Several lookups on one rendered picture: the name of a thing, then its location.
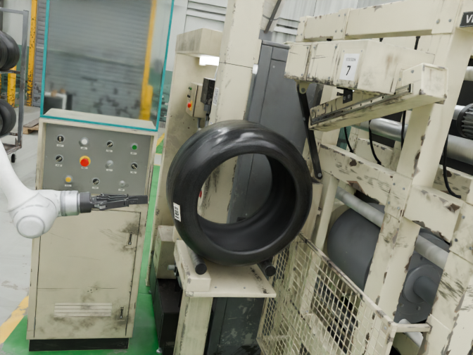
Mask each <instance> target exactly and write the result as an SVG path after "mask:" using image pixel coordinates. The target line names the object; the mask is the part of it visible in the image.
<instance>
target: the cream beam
mask: <svg viewBox="0 0 473 355"><path fill-rule="evenodd" d="M345 54H360V55H359V59H358V64H357V68H356V72H355V77H354V81H352V80H340V79H339V77H340V74H341V68H342V64H343V58H344V55H345ZM434 58H435V54H431V53H427V52H424V51H418V50H414V49H409V48H405V47H401V46H396V45H392V44H387V43H383V42H377V41H374V40H370V39H363V40H348V41H333V42H305V43H290V47H289V53H288V57H287V62H286V68H285V72H284V78H289V79H292V80H301V81H305V82H311V83H316V84H321V85H328V86H332V87H344V88H348V89H352V90H356V91H361V92H369V93H374V94H382V95H387V96H391V95H393V93H394V92H395V89H396V86H397V83H398V78H399V75H400V72H402V71H404V70H407V69H409V68H412V67H414V66H417V65H419V64H421V63H428V64H432V65H433V63H434Z"/></svg>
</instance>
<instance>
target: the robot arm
mask: <svg viewBox="0 0 473 355"><path fill-rule="evenodd" d="M0 187H1V188H2V190H3V192H4V194H5V195H6V197H7V199H8V208H7V211H8V212H9V215H10V217H11V220H12V222H13V226H14V228H15V230H16V232H17V233H18V234H19V235H21V236H22V237H25V238H28V239H34V238H38V237H40V236H41V235H43V234H45V233H46V232H48V231H49V230H50V229H51V227H52V225H53V223H54V221H55V219H56V218H57V217H61V216H78V215H79V213H91V212H92V208H99V210H100V211H104V210H106V209H112V208H122V207H129V205H133V204H147V203H148V195H136V196H129V194H104V193H101V195H97V196H94V197H92V195H91V192H80V193H79V192H78V191H77V190H76V191H56V190H52V189H41V190H31V189H28V188H26V186H24V184H23V183H22V182H21V181H20V180H19V178H18V176H17V175H16V174H15V172H14V170H13V168H12V166H11V163H10V161H9V159H8V156H7V154H6V151H5V149H4V146H3V144H2V143H1V140H0Z"/></svg>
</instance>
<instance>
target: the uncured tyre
mask: <svg viewBox="0 0 473 355"><path fill-rule="evenodd" d="M242 154H263V155H265V156H266V158H267V159H268V162H269V164H270V168H271V173H272V182H271V187H270V191H269V194H268V196H267V198H266V200H265V201H264V203H263V205H262V206H261V207H260V208H259V209H258V210H257V211H256V212H255V213H254V214H252V215H251V216H249V217H247V218H245V219H243V220H240V221H238V222H235V223H215V222H212V221H209V220H207V219H205V218H203V217H202V216H200V215H199V214H198V211H197V206H198V197H199V194H200V191H201V188H202V186H203V184H204V182H205V181H206V179H207V178H208V176H209V175H210V174H211V173H212V172H213V171H214V170H215V169H216V168H217V167H218V166H219V165H220V164H222V163H224V162H225V161H227V160H229V159H231V158H233V157H235V156H239V155H242ZM166 198H167V202H168V207H169V209H170V213H171V216H172V219H173V222H174V224H175V227H176V230H177V232H178V233H179V235H180V237H181V238H182V240H183V241H184V243H185V244H186V245H187V246H188V247H189V248H190V249H191V250H192V251H194V252H195V253H197V254H198V255H199V256H201V257H203V258H204V259H206V260H208V261H210V262H213V263H216V264H219V265H222V266H231V267H241V266H251V265H254V264H257V263H261V262H263V261H266V260H268V259H270V258H272V257H273V256H276V255H277V254H278V253H280V252H281V251H283V250H284V249H285V248H287V247H288V246H289V245H290V243H292V242H293V241H294V239H295V238H296V237H297V235H298V234H299V232H300V231H301V230H302V228H303V226H304V225H305V222H306V220H307V218H308V215H309V213H310V208H311V204H312V200H313V184H312V179H311V175H310V171H309V169H308V166H307V163H306V162H305V159H304V158H303V156H302V154H301V153H300V151H299V150H298V149H297V148H296V147H295V146H294V144H292V143H291V142H290V141H289V140H288V139H287V138H286V137H284V136H282V135H281V134H279V133H277V132H275V131H273V130H271V129H269V128H267V127H265V126H263V125H261V124H258V123H255V122H252V121H249V120H224V121H220V122H217V123H213V124H211V125H208V126H206V127H204V128H203V129H201V130H199V131H198V132H196V133H195V134H193V135H192V136H191V137H190V138H189V139H188V140H187V141H186V142H185V143H183V145H182V146H181V147H180V149H179V150H178V152H177V153H176V154H175V157H174V158H173V160H172V163H171V165H170V168H169V171H168V176H167V180H166ZM173 203H175V204H177V205H179V209H180V218H181V221H178V220H177V219H175V214H174V206H173Z"/></svg>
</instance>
